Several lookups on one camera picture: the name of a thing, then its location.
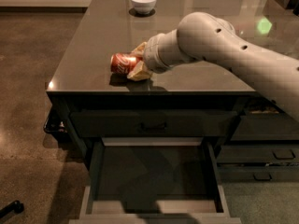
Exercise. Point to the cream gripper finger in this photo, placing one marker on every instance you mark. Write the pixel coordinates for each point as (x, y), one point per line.
(139, 50)
(140, 72)

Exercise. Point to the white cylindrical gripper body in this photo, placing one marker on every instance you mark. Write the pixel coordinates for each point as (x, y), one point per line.
(151, 57)

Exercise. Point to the red coke can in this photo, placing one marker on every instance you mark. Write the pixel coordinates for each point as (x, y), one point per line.
(123, 63)

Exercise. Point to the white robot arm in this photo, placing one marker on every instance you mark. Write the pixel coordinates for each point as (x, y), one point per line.
(203, 37)

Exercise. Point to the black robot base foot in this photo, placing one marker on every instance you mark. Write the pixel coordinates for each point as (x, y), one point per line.
(15, 206)

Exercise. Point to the dark top drawer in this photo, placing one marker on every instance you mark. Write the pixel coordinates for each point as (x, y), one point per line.
(152, 123)

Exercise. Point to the open dark middle drawer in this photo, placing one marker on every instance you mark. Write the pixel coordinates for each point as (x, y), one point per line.
(161, 182)

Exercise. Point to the right top drawer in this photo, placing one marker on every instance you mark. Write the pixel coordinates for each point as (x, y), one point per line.
(262, 121)

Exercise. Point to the dark cabinet counter unit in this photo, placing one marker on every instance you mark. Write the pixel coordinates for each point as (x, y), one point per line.
(84, 81)

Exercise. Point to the right bottom drawer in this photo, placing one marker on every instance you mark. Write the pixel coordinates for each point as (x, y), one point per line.
(259, 174)

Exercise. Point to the white ceramic bowl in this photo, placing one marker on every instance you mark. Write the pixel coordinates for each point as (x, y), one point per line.
(143, 6)

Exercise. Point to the black side wire rack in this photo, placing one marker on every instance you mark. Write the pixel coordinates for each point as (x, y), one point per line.
(53, 123)

